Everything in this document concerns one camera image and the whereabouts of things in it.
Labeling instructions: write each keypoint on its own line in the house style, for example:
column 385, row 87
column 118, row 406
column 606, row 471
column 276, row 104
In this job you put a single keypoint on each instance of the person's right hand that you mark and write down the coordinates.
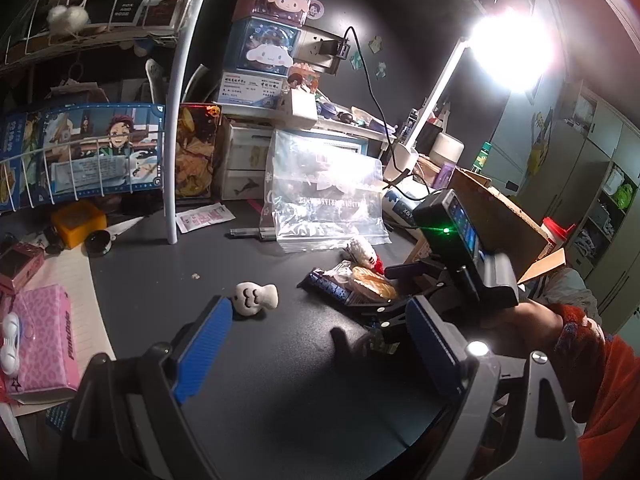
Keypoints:
column 530, row 322

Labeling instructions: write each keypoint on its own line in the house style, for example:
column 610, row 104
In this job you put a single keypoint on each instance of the grey cabinet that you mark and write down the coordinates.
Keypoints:
column 580, row 160

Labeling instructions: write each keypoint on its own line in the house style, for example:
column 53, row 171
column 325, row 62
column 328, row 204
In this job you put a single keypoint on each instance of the white plastic clip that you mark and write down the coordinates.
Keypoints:
column 12, row 341

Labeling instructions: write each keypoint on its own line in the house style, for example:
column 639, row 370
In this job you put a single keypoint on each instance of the white and blue carton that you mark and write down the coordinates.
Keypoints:
column 250, row 92

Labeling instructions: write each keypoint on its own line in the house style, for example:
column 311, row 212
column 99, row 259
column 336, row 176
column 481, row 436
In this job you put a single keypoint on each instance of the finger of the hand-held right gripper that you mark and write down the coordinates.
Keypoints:
column 387, row 310
column 412, row 271

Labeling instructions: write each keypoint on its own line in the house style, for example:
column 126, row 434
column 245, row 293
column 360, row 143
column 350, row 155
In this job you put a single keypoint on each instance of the white wall socket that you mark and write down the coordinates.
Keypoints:
column 317, row 50

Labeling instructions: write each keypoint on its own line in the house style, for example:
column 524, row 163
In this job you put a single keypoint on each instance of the small white paper box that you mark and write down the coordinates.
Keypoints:
column 298, row 105

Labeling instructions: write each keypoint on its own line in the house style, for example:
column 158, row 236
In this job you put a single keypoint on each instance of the brown cardboard box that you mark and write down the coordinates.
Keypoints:
column 500, row 215

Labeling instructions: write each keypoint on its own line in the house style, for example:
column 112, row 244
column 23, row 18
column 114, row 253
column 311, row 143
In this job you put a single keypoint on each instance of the white desk lamp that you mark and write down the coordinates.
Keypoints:
column 440, row 90

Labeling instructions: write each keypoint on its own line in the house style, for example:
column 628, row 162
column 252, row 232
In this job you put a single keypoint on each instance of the white drawer unit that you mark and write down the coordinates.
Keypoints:
column 245, row 160

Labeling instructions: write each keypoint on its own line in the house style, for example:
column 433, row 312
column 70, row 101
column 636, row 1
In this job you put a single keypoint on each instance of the white cylinder humidifier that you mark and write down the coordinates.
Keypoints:
column 447, row 147

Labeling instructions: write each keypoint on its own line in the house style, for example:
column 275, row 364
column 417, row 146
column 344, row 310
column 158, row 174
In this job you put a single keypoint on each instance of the orange box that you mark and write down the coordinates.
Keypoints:
column 77, row 222

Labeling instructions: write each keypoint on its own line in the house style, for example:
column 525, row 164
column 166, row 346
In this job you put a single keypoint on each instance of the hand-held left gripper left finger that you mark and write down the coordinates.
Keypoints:
column 202, row 347

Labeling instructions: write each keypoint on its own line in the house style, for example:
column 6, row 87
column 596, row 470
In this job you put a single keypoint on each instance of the pink leopard print box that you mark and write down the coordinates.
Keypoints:
column 42, row 347

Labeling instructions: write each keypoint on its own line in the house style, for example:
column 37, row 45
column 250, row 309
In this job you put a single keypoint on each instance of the red lidded cup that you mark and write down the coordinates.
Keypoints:
column 556, row 232

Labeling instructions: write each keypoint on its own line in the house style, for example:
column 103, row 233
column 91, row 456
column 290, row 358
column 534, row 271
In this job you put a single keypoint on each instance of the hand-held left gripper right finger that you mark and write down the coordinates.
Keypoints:
column 434, row 347

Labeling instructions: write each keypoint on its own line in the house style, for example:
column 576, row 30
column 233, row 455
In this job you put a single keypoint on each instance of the small white ghost figure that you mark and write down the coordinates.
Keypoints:
column 254, row 300

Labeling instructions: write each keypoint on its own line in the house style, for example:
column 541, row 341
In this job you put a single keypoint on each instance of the blue cartoon storage box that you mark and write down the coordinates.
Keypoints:
column 262, row 46

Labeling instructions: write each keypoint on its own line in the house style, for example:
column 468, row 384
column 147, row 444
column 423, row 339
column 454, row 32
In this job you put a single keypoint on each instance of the white lined notebook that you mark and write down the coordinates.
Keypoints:
column 65, row 300

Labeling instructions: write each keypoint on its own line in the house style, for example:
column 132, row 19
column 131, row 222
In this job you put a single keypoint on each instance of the golden picture card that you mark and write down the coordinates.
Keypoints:
column 194, row 150

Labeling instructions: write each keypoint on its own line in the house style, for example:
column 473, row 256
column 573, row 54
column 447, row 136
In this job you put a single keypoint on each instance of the white pom-pom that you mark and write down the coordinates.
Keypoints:
column 65, row 17

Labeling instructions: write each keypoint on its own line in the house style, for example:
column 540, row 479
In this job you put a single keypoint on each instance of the person's right forearm orange sleeve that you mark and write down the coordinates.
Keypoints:
column 605, row 375

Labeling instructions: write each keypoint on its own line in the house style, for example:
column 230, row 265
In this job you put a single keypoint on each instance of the blue cartoon character box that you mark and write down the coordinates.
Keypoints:
column 82, row 147

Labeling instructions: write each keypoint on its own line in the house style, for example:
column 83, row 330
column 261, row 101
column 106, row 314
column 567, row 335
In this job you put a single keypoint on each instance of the pink and white sachet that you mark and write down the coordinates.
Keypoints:
column 204, row 217

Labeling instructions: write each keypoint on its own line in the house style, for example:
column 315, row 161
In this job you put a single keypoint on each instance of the white and red plush toy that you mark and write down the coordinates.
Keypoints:
column 362, row 254

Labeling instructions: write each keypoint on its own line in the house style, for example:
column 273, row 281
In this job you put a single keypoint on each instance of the green bottle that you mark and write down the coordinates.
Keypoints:
column 482, row 157

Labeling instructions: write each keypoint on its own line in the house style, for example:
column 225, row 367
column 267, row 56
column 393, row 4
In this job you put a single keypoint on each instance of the black round cap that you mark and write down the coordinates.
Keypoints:
column 99, row 245

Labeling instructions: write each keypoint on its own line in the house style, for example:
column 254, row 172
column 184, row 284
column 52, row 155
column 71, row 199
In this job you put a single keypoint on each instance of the grey utility knife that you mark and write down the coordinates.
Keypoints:
column 252, row 233

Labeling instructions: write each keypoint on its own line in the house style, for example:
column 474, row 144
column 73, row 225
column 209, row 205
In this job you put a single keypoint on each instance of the clear zip bag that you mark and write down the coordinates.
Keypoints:
column 320, row 195

